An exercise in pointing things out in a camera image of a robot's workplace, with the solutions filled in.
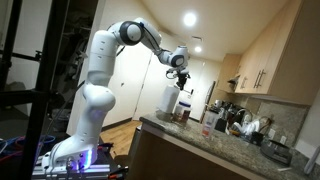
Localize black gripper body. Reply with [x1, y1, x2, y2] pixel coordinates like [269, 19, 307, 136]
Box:
[174, 71, 192, 85]

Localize aluminium robot base platform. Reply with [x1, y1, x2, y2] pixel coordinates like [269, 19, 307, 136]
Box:
[31, 150, 130, 180]

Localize jar with blue lid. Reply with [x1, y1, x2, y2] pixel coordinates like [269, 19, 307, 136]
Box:
[172, 100, 193, 124]

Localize clear labelled storage jar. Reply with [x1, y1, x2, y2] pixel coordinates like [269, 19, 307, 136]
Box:
[201, 109, 221, 138]

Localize white door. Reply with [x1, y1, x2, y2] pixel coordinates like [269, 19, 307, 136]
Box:
[132, 30, 186, 122]

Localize tall beige cabinet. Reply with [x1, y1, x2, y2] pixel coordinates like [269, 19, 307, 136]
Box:
[215, 53, 242, 94]

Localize range hood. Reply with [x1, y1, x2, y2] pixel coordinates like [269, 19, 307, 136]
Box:
[227, 74, 241, 86]

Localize black countertop container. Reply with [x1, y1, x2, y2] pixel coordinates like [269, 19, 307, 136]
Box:
[214, 117, 229, 133]

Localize large round ceiling light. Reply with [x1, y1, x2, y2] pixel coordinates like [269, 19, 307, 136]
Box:
[182, 11, 198, 28]

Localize curved kitchen faucet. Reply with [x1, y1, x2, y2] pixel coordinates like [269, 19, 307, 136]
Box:
[234, 107, 255, 127]

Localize beige counter cabinet base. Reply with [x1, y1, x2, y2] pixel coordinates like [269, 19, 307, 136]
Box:
[127, 121, 249, 180]

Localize white dishes in rack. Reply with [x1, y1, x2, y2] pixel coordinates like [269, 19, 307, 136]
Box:
[231, 119, 261, 136]

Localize black cup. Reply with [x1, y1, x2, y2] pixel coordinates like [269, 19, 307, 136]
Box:
[250, 131, 265, 146]

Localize beige upper kitchen cabinets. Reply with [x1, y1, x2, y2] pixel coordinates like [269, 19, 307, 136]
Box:
[233, 0, 320, 106]

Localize wrist cable loop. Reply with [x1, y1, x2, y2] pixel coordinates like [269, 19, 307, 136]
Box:
[165, 67, 178, 81]

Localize metal cabinet handle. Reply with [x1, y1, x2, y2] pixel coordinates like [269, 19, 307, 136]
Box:
[239, 76, 249, 90]
[252, 68, 267, 90]

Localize black metal stand frame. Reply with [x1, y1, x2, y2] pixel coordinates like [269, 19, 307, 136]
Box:
[0, 0, 70, 180]

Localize white curved handle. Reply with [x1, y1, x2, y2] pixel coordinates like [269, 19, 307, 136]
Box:
[303, 144, 320, 176]

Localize blue and red cables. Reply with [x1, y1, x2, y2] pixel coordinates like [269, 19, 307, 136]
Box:
[0, 134, 56, 165]

